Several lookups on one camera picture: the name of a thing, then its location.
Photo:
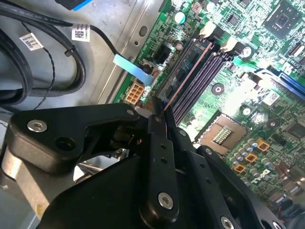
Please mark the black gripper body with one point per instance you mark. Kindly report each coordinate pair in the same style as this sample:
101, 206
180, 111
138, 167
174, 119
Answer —
107, 202

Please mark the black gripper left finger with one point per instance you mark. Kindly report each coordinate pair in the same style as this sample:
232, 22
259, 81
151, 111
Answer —
71, 124

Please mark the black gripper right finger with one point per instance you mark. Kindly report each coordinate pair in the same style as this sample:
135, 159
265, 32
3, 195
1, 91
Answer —
214, 181

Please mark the dark RAM stick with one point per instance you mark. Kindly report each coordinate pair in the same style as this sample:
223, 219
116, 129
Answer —
188, 64

